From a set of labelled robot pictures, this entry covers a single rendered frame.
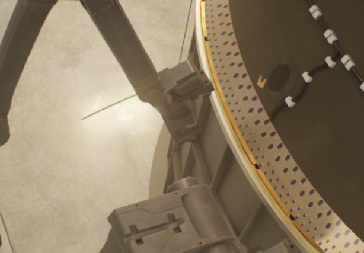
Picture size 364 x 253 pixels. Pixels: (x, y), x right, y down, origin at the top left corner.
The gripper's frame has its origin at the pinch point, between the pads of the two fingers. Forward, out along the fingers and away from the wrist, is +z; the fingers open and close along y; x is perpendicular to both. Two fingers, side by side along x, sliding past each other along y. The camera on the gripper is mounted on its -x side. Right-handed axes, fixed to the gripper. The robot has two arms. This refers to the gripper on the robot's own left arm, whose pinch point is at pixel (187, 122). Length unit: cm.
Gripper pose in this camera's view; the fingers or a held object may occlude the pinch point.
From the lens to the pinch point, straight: 143.5
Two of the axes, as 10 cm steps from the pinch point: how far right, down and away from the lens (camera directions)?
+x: -8.5, 5.1, 1.4
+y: -3.9, -7.9, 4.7
